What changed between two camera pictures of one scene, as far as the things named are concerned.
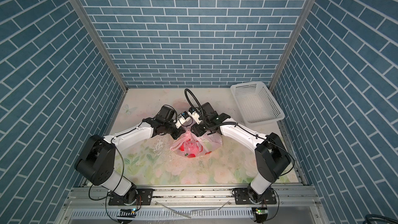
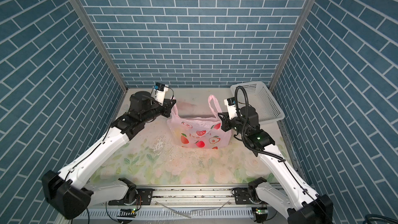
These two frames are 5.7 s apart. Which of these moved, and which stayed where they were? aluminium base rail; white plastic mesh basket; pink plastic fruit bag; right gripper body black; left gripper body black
Moved: left gripper body black; pink plastic fruit bag; right gripper body black
Stayed: aluminium base rail; white plastic mesh basket
